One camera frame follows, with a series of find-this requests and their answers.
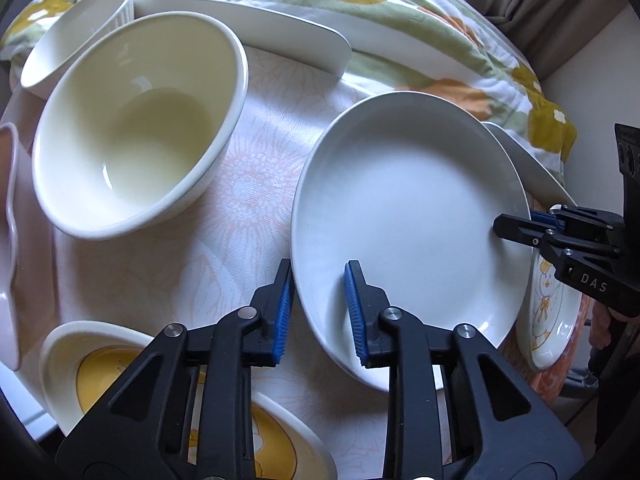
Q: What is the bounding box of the pink wavy plate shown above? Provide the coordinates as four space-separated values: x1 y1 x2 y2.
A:
0 122 26 373

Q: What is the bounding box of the white shallow plate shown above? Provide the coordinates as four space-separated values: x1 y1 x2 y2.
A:
482 121 581 211

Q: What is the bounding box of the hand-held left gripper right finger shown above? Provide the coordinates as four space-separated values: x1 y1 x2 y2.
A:
344 260 586 480

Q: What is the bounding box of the large cream bowl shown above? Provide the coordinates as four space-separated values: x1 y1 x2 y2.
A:
31 11 249 240

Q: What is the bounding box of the white deep plate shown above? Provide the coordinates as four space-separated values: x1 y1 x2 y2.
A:
290 91 532 393

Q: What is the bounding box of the cream yellow print dish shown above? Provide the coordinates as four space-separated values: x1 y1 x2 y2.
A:
39 321 337 480

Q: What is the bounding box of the white duck print plate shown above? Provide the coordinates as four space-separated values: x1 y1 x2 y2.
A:
515 247 583 372

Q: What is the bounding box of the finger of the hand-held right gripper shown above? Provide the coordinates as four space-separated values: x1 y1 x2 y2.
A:
492 212 640 318
530 205 626 253

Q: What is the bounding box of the small white ribbed bowl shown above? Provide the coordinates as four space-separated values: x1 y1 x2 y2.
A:
20 0 135 100

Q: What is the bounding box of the white table edge rail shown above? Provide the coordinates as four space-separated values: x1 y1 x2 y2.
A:
235 0 483 81
132 0 353 78

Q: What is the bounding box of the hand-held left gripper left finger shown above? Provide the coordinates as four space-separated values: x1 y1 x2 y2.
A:
55 259 296 480

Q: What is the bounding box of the beige curtain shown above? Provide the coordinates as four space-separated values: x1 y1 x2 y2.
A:
452 0 623 81

